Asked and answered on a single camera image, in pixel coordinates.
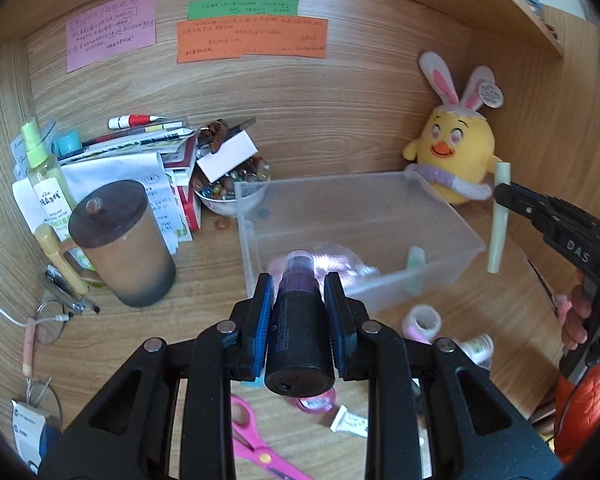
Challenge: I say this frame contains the pink paper note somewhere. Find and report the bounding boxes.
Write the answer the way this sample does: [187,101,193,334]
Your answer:
[66,0,158,74]

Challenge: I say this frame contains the orange paper note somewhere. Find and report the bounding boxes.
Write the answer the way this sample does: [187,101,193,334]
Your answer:
[176,16,329,64]

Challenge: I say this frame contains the cream pen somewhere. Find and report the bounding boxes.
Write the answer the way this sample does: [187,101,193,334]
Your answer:
[35,224,90,295]

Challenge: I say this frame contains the pale green tube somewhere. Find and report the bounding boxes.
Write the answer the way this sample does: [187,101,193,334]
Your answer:
[486,161,512,275]

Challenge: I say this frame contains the stack of booklets and papers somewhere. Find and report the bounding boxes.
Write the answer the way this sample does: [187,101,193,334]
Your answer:
[55,120,203,256]

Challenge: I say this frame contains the white cardboard box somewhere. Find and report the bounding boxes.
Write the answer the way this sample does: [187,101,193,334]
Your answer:
[196,131,257,181]

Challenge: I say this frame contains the person's right forearm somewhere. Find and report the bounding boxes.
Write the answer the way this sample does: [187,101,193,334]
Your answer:
[552,330,600,466]

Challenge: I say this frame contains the brown hair claw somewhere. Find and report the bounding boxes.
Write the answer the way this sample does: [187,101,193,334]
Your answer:
[200,119,229,153]

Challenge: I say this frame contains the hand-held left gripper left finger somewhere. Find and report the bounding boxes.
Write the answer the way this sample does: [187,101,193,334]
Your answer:
[37,272,277,480]

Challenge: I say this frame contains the white cable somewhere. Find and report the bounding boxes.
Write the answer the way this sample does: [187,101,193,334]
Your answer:
[0,295,71,326]

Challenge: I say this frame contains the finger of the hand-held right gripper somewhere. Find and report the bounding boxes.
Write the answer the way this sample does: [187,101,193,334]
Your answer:
[494,182,547,222]

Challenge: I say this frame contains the black pen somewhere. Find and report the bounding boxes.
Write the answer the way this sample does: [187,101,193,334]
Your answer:
[45,266,101,314]

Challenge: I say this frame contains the yellow chick plush toy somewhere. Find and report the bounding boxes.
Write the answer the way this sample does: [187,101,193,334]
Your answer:
[402,50,506,206]

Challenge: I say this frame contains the small white tube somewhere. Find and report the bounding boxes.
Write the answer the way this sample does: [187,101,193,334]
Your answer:
[329,404,371,436]

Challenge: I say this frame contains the wire frame eyeglasses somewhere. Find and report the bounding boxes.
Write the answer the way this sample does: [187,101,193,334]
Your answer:
[25,299,77,428]

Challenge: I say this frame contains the pale green spray bottle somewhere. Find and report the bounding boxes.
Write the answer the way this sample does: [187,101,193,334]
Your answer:
[21,117,78,241]

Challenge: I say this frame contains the dark purple spray bottle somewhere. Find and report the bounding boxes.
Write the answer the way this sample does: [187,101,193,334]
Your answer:
[264,250,337,396]

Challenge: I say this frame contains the small bottle with white label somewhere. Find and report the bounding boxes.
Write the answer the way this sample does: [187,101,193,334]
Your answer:
[452,332,496,372]

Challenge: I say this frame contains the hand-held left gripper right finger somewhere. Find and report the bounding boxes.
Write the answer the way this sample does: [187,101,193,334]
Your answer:
[323,271,565,480]

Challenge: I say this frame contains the clear plastic box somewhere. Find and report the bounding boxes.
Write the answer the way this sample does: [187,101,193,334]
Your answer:
[234,170,487,316]

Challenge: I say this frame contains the wooden shelf board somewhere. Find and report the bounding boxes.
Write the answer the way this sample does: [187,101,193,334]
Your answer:
[462,0,566,58]

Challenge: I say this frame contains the person's right hand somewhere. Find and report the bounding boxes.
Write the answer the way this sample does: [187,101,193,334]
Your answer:
[561,270,593,352]

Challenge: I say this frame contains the small mint green bottle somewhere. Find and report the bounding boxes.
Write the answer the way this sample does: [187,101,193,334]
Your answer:
[406,246,426,295]

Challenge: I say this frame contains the brown lidded mug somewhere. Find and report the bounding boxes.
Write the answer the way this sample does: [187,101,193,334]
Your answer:
[68,180,177,308]

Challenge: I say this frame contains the pink scissors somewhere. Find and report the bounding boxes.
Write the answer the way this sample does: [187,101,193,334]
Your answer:
[230,394,313,480]

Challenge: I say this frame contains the teal tape roll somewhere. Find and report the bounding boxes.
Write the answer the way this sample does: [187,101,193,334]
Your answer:
[57,130,83,157]

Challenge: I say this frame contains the white blue packet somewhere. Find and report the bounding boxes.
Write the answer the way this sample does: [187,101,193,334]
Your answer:
[11,399,63,476]

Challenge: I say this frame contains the white tape roll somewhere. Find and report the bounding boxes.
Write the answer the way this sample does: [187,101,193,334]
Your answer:
[401,304,443,345]

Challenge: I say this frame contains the pink cable sleeve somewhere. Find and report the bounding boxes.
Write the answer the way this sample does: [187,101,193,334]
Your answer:
[22,317,37,378]

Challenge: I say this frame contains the white bowl of beads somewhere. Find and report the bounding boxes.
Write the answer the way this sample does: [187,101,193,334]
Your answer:
[194,155,271,218]

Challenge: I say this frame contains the green paper note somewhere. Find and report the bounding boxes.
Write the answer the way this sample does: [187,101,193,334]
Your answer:
[187,0,300,20]

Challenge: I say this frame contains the red white marker pen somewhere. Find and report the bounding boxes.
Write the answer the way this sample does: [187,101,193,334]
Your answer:
[108,114,171,130]

